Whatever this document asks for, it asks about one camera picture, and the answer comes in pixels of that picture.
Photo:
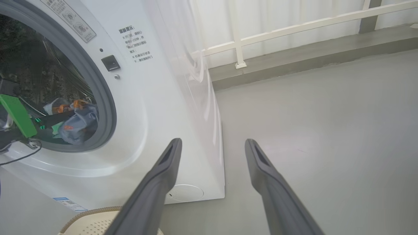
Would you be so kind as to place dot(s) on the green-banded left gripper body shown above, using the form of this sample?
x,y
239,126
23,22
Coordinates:
x,y
16,112

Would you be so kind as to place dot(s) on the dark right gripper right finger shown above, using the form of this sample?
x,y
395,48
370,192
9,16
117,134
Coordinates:
x,y
277,202

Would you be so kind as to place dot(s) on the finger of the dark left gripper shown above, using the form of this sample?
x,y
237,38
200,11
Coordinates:
x,y
55,120

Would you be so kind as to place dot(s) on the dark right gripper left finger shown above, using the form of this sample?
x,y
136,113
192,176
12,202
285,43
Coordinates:
x,y
153,195

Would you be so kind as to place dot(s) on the blue bear-print garment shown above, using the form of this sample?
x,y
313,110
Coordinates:
x,y
81,125

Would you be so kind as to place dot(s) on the cream perforated plastic laundry basket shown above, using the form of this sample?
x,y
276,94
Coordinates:
x,y
91,225

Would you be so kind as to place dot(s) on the black door latch socket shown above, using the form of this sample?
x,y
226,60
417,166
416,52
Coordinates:
x,y
110,63

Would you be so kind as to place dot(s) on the white front-load washing machine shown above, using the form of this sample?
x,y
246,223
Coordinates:
x,y
156,107

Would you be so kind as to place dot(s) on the round white filter cover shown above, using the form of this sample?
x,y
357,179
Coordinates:
x,y
189,193

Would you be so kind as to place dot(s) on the blue energy label sticker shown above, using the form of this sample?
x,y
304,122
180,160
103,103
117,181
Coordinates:
x,y
68,204

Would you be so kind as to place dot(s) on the grey instruction sticker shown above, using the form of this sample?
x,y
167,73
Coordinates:
x,y
70,19

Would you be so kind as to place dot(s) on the white metal railing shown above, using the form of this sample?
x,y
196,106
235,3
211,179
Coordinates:
x,y
240,49

